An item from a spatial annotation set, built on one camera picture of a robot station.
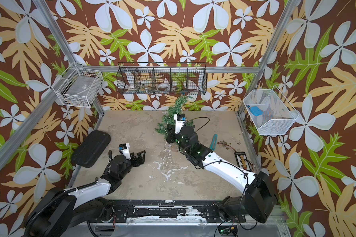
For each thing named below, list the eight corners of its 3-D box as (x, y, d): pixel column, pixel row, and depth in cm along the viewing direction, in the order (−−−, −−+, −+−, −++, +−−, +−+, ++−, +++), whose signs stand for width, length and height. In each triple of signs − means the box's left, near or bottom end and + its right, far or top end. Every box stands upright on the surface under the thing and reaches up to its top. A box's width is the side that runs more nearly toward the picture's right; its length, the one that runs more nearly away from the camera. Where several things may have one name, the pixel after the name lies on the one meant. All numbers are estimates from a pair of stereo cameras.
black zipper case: (73, 163, 94) (66, 159, 89) (96, 134, 109) (91, 128, 104) (93, 169, 92) (88, 165, 86) (113, 138, 107) (110, 132, 101)
